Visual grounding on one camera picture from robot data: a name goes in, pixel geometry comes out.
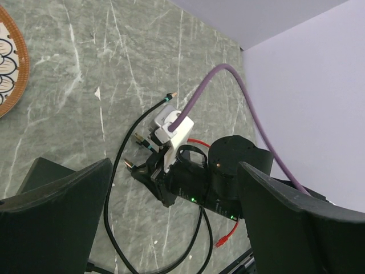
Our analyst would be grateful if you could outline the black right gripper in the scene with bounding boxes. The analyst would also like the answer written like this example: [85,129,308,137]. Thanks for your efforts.
[131,145,210,208]

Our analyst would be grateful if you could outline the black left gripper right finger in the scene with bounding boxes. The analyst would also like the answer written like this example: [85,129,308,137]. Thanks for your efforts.
[237,162,364,273]

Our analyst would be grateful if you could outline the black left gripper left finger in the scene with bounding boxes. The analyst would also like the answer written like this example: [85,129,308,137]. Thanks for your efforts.
[1,158,113,273]

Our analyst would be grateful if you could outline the black round ethernet cable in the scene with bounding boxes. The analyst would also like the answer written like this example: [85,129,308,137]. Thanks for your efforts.
[85,144,214,274]

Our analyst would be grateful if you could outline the black network switch box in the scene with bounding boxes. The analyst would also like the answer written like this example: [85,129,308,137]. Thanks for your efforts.
[17,157,75,195]

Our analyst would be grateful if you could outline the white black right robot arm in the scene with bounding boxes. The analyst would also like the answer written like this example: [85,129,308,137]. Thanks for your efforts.
[130,135,284,221]

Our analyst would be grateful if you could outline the floral bowl with brown rim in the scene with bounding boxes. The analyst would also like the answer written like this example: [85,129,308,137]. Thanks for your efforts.
[1,7,30,116]

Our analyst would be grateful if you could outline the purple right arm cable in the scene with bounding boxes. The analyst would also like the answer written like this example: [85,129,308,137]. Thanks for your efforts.
[168,63,311,196]

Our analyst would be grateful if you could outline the red ethernet cable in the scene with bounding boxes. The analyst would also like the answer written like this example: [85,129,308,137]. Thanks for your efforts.
[186,138,240,248]

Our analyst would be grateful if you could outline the black flat cable teal plugs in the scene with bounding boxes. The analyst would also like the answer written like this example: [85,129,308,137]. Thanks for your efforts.
[124,92,177,171]

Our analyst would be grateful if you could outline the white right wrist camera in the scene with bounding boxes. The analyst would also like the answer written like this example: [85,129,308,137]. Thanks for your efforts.
[148,104,195,174]

